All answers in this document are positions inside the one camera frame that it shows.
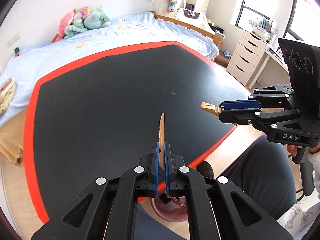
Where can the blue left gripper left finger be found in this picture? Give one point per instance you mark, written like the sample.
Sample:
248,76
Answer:
156,168

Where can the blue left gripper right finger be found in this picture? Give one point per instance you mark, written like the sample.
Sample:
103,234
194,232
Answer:
167,169

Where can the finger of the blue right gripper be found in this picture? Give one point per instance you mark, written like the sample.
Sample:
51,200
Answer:
240,104
239,116

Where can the wooden clothespin piece with spring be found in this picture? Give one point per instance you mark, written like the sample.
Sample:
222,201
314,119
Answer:
210,108

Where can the long wooden clothespin piece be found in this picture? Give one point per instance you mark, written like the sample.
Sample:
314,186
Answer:
161,141

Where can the small black box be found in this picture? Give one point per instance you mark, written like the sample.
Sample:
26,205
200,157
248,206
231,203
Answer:
164,198

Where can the red cardboard box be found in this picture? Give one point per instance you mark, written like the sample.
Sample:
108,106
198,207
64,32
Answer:
179,201

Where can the pink trash bin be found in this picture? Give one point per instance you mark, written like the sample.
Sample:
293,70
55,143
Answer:
170,212

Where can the white desk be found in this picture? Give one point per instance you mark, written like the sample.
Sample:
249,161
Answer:
269,71

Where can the white drawer cabinet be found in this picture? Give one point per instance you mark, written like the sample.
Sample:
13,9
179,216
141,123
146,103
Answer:
246,56

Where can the red and black table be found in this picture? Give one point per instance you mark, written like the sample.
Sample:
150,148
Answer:
95,117

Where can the white chair with bag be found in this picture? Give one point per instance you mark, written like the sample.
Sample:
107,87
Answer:
197,19

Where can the bed with blue sheet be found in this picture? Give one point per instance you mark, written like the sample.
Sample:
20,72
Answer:
37,61

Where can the rainbow plush toy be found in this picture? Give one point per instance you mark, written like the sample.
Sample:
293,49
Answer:
172,5

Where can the green plush toy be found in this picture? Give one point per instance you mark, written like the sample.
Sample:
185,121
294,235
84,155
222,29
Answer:
96,19

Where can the folded beige towels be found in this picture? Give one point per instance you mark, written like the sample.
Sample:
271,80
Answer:
7,92

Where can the pink plush toy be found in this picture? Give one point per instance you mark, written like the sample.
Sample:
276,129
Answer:
72,23

